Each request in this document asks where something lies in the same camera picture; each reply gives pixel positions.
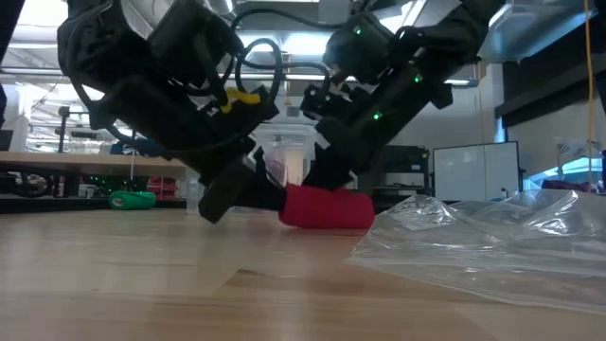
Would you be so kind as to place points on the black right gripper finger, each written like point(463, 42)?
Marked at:
point(331, 173)

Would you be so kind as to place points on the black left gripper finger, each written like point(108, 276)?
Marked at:
point(241, 189)
point(260, 163)

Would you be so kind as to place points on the red elastic bandage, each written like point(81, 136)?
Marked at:
point(326, 208)

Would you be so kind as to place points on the clear plastic zip bag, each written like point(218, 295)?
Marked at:
point(497, 246)

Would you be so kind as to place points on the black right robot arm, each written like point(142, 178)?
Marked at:
point(426, 47)

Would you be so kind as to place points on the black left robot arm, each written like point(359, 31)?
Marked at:
point(189, 42)

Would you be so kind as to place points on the green bandage roll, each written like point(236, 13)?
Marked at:
point(132, 200)

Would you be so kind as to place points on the clear plastic storage box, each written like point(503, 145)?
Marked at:
point(293, 161)

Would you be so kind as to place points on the black shelving unit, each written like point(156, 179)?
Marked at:
point(407, 161)

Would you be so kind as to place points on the red storage bins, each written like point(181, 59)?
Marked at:
point(165, 187)

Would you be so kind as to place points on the white cabinet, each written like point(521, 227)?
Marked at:
point(459, 173)

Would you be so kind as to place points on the wooden workbench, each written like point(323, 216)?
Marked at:
point(47, 163)

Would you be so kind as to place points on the purple bag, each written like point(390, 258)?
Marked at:
point(563, 184)

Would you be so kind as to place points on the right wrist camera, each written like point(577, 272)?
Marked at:
point(331, 102)

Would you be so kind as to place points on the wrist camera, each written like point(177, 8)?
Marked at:
point(258, 118)
point(331, 102)

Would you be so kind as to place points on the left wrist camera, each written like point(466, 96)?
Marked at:
point(258, 118)

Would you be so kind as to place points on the black camera rig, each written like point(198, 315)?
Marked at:
point(63, 128)

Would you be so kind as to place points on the black aluminium table frame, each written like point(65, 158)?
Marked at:
point(47, 204)

